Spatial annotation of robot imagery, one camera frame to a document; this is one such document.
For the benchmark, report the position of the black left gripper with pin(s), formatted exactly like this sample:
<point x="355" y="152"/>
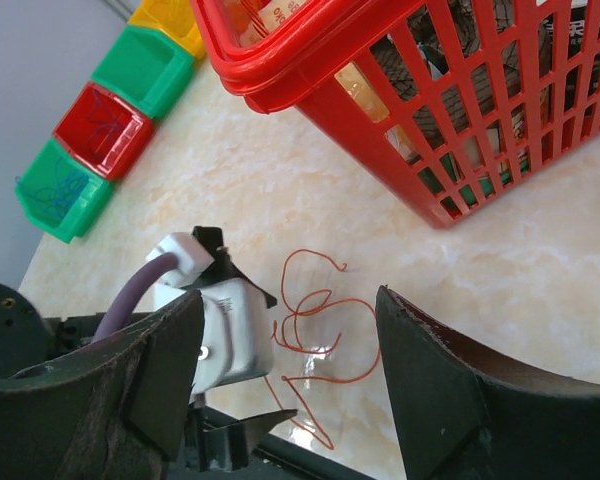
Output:
<point x="212" y="240"/>

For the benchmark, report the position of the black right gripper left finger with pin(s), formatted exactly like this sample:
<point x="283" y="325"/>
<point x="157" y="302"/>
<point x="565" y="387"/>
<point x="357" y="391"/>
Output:
<point x="95" y="395"/>

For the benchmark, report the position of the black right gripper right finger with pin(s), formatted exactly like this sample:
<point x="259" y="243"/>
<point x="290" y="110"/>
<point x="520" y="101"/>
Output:
<point x="463" y="410"/>

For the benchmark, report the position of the green plastic bin front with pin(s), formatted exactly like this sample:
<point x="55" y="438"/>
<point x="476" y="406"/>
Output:
<point x="59" y="195"/>

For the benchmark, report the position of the green plastic bin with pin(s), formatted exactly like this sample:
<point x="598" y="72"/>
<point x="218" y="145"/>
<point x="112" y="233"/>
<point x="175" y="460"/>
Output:
<point x="59" y="195"/>
<point x="147" y="69"/>

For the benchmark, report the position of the red plastic bin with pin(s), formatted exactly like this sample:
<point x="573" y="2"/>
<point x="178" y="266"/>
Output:
<point x="103" y="132"/>

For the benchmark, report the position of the green plastic bin rear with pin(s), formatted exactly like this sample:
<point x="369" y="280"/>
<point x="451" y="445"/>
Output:
<point x="147" y="69"/>

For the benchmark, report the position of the yellow plastic bin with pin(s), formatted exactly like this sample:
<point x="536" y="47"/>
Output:
<point x="174" y="18"/>

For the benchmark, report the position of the red shopping basket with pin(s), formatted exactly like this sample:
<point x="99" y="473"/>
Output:
<point x="449" y="104"/>

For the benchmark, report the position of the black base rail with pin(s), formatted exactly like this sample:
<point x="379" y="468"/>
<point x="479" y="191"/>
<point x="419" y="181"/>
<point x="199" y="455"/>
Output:
<point x="217" y="446"/>

